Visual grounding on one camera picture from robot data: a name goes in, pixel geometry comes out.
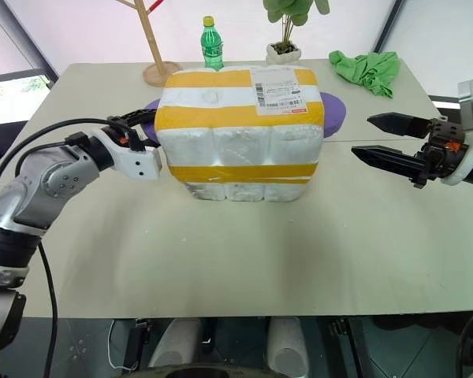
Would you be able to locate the wooden branch rack stand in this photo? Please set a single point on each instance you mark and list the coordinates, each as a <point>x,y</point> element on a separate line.
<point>157,75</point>

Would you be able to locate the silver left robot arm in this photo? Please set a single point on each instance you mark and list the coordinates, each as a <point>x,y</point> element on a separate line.
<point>35,185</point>

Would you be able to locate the purple plate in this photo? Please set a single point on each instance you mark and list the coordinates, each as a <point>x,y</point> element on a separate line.
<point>333,114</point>

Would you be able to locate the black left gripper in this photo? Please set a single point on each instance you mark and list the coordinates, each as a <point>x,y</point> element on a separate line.
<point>150,136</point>

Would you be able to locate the white rounded robot leg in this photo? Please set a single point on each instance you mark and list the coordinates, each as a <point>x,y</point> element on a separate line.
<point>175,342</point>
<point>287,346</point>

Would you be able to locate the crumpled green cloth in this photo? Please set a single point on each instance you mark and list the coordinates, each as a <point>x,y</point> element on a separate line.
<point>370,71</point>

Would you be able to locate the black table frame leg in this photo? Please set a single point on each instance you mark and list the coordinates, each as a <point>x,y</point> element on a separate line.
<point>136,346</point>
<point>352,348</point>

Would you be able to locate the red peg on rack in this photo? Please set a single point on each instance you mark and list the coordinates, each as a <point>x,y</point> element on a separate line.
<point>156,5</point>

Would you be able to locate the foam lid with yellow tape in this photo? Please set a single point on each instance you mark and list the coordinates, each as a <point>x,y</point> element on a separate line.
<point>220,118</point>

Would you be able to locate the green plastic soda bottle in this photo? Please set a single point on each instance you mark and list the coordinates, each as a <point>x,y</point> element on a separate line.
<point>212,43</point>

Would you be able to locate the dark chair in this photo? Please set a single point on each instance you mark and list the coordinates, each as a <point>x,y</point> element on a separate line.
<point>4,145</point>

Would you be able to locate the potted plant in white pot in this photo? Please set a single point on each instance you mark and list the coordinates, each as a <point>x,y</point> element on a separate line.
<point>284,57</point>

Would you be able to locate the dark rounded robot shape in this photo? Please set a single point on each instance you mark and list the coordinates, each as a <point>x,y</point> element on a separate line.
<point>209,372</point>

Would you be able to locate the white foam bottle tray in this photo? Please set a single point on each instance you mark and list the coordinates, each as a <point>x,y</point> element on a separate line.
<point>240,193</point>

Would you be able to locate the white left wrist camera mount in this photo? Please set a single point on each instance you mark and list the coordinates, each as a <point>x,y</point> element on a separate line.
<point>142,165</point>

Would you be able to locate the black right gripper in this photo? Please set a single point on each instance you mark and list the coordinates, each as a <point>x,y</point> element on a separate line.
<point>443,153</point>

